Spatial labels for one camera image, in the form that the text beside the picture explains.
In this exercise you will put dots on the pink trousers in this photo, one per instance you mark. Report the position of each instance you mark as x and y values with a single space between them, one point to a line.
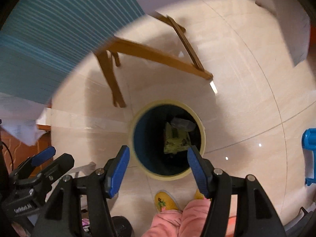
170 222

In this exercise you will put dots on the brown wooden cabinet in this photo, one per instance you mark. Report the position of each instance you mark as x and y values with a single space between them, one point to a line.
24 150

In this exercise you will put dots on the grey crumpled wrapper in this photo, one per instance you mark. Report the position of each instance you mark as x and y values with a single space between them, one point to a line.
181 123

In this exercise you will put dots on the blue plastic frame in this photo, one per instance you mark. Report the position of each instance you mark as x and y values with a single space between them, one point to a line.
308 138

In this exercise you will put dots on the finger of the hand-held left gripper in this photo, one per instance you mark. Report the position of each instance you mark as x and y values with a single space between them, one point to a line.
61 163
44 155

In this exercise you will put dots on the yellow-green crumpled packet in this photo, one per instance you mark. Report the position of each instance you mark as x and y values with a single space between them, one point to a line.
175 139

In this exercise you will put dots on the yellow knitted slipper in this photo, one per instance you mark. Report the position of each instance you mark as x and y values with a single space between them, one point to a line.
198 194
165 200

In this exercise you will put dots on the teal striped table mat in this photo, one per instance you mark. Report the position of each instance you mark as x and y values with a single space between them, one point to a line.
49 29

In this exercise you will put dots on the white plastic table cover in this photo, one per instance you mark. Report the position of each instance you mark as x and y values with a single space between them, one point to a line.
19 118

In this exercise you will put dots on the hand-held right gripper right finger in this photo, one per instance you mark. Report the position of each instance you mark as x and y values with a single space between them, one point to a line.
197 170

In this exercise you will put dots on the wooden table frame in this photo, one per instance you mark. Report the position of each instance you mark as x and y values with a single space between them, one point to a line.
148 51

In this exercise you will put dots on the cream round trash bin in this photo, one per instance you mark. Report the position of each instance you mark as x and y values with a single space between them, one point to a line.
148 140

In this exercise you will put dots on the small metal strip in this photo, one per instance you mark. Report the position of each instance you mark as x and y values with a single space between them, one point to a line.
213 86

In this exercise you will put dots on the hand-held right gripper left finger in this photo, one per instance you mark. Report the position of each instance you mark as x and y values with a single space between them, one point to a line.
121 167

